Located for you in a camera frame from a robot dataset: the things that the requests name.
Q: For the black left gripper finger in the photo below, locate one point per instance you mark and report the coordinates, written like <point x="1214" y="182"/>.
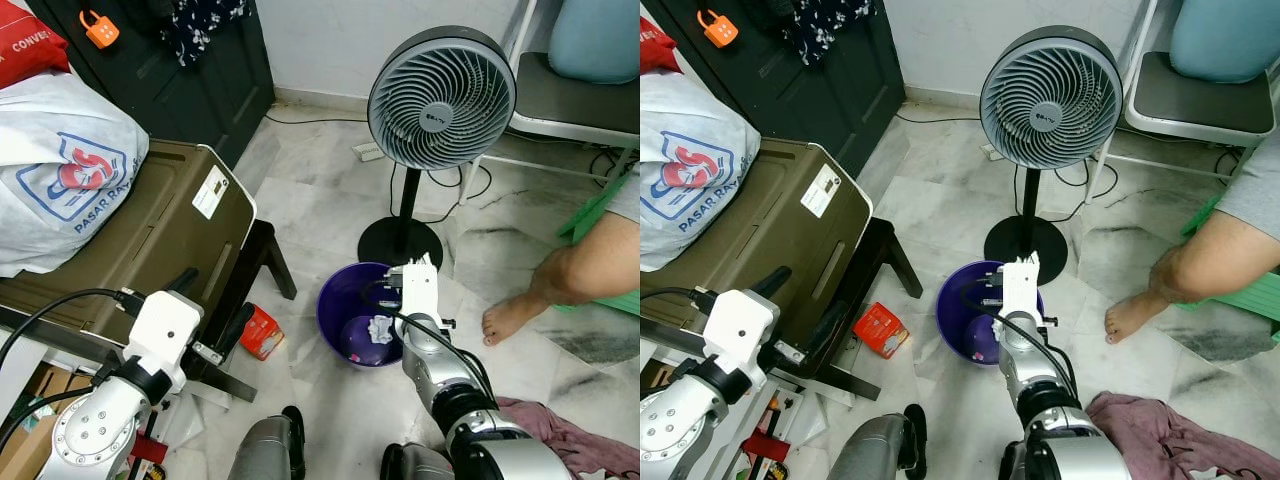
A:
<point x="828" y="325"/>
<point x="236" y="325"/>
<point x="183" y="281"/>
<point x="771" y="281"/>

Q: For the white printed paper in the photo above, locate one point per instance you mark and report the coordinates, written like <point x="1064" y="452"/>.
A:
<point x="381" y="329"/>

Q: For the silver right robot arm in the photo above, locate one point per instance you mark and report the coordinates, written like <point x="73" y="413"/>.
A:
<point x="430" y="355"/>
<point x="1020" y="360"/>

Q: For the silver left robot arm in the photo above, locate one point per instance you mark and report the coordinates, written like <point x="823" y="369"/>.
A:
<point x="680" y="430"/>
<point x="95" y="430"/>

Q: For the small red box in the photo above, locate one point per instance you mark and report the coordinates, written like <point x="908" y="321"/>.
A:
<point x="262" y="335"/>
<point x="880" y="330"/>

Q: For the purple plastic bin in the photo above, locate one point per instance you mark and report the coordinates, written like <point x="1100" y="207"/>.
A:
<point x="340" y="300"/>
<point x="955" y="300"/>

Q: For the brown suitcase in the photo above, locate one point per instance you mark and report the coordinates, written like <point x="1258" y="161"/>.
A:
<point x="770" y="220"/>
<point x="150" y="230"/>

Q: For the red tool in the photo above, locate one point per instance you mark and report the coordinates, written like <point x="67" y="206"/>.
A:
<point x="148" y="450"/>
<point x="760" y="447"/>

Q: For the grey left robot leg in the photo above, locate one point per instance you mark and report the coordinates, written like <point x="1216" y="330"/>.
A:
<point x="870" y="450"/>
<point x="265" y="450"/>

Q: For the grey robot leg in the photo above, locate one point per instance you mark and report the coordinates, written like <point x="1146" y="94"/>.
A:
<point x="1012" y="465"/>
<point x="265" y="450"/>
<point x="420" y="465"/>
<point x="870" y="450"/>

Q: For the white power strip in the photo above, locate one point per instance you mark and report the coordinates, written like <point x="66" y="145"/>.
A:
<point x="992" y="152"/>
<point x="368" y="152"/>

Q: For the white printed plastic bag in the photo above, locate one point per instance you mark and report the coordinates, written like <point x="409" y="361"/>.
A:
<point x="690" y="150"/>
<point x="60" y="150"/>

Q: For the grey right robot leg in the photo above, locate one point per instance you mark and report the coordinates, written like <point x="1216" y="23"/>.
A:
<point x="1012" y="465"/>
<point x="420" y="465"/>

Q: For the grey shorts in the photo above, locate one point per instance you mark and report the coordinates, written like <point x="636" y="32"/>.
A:
<point x="1255" y="190"/>
<point x="625" y="195"/>

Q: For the person bare leg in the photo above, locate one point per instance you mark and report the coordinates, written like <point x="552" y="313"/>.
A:
<point x="1200" y="265"/>
<point x="590" y="265"/>

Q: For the green plastic stool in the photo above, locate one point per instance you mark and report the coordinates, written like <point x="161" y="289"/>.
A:
<point x="1250" y="300"/>
<point x="590" y="215"/>

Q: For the grey standing fan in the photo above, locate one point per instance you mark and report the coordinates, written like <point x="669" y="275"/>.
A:
<point x="1050" y="100"/>
<point x="440" y="100"/>

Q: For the cardboard box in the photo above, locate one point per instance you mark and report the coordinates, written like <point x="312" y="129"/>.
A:
<point x="25" y="450"/>

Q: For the maroon cloth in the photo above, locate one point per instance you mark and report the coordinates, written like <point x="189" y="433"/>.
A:
<point x="580" y="440"/>
<point x="1170" y="440"/>

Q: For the orange padlock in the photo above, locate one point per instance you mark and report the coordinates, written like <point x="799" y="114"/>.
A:
<point x="100" y="30"/>
<point x="718" y="30"/>

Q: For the dark floral cloth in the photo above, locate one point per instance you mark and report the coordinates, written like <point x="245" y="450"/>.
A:
<point x="825" y="25"/>
<point x="200" y="25"/>

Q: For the red bag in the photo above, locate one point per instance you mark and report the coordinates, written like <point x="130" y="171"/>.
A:
<point x="655" y="50"/>
<point x="25" y="55"/>

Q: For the white chair grey seat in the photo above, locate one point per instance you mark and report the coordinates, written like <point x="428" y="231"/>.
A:
<point x="570" y="100"/>
<point x="1190" y="100"/>

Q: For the blue cushion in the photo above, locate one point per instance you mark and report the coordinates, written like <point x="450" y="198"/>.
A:
<point x="595" y="40"/>
<point x="1225" y="40"/>

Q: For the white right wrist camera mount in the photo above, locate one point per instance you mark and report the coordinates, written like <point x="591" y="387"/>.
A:
<point x="1020" y="290"/>
<point x="420" y="290"/>

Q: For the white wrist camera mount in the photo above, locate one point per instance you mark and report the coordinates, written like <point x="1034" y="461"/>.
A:
<point x="1020" y="290"/>
<point x="745" y="325"/>
<point x="165" y="325"/>
<point x="420" y="290"/>

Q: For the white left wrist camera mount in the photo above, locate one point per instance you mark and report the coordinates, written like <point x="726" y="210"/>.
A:
<point x="165" y="325"/>
<point x="745" y="325"/>

